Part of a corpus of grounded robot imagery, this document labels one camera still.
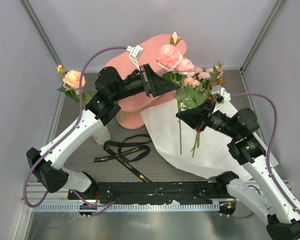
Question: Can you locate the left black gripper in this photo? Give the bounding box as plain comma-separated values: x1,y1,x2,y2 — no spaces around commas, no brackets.
111,64,179,102

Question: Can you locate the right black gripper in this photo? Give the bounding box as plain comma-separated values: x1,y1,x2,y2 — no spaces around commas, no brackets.
176,98,240,139

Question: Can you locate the pink double rose stem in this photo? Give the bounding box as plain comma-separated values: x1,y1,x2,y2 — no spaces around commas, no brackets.
154,31,198,156

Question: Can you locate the white wrapping paper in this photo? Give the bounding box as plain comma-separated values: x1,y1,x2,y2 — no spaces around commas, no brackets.
139,98,280,180

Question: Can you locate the black ribbon gold lettering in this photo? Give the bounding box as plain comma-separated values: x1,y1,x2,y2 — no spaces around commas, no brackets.
93,134,152,183

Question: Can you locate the pink artificial flower bouquet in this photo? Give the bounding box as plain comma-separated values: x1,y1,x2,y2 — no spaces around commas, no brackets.
178,61,227,112

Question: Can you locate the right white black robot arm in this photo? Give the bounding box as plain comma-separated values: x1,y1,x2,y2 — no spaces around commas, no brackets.
176,99,300,240

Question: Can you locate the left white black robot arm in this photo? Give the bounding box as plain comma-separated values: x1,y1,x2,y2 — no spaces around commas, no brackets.
26,64,179,200

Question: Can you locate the white ribbed ceramic vase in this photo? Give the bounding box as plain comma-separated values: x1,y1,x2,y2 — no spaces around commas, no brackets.
91,126,111,145

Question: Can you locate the pink three-tier wooden shelf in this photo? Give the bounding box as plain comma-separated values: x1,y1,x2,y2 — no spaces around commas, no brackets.
105,33,174,130

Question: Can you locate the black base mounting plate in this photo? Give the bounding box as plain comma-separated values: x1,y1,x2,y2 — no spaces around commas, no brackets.
67,180,237,205

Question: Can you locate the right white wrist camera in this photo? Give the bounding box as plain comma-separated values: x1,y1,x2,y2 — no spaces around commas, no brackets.
211,84,231,113

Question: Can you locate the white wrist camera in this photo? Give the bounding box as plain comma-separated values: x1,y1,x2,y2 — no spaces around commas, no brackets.
126,45,144,70
211,84,231,113

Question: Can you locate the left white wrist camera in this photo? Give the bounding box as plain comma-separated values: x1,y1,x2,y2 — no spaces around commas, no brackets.
126,45,144,70

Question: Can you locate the slotted white cable duct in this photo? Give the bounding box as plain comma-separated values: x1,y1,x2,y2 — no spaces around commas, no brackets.
32,201,220,213

